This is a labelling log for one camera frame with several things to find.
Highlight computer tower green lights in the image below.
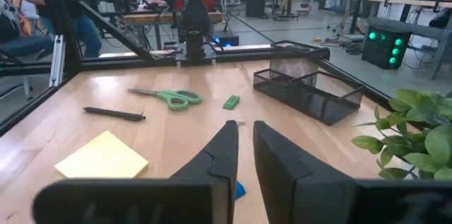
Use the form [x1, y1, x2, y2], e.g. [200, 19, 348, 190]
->
[360, 25, 412, 71]

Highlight yellow sticky note pad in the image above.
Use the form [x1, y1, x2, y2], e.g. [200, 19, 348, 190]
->
[54, 130, 150, 180]

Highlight green-handled scissors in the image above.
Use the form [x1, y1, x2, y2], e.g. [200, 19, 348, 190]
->
[126, 88, 203, 112]

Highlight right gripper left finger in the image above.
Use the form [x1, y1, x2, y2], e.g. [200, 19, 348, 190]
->
[33, 120, 239, 224]

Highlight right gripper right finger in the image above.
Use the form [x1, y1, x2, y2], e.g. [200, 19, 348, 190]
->
[252, 120, 452, 224]

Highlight small green eraser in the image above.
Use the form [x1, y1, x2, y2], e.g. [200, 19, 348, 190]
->
[222, 95, 241, 110]

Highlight small blue eraser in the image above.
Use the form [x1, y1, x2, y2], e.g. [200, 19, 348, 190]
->
[234, 180, 247, 201]

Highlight black cube cabinet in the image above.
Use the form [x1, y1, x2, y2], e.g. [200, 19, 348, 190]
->
[244, 0, 267, 18]

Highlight person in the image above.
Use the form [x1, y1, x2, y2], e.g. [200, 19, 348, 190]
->
[0, 0, 103, 59]

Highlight black mesh desk organizer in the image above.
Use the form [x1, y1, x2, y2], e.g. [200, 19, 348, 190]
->
[252, 40, 366, 126]

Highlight black pen with clip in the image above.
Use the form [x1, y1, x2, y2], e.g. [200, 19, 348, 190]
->
[83, 106, 147, 122]

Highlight black power box blue light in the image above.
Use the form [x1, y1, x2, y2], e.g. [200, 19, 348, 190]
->
[213, 29, 240, 48]

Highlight wooden background workbench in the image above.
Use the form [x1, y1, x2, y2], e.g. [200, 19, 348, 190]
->
[122, 8, 224, 26]

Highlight colourful patchwork quilt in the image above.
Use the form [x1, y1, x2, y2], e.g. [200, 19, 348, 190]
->
[0, 0, 35, 37]

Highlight silver aluminium bracket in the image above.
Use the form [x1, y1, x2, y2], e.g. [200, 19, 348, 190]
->
[49, 35, 66, 88]

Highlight green plant white pot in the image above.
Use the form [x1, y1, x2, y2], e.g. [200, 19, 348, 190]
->
[351, 88, 452, 182]

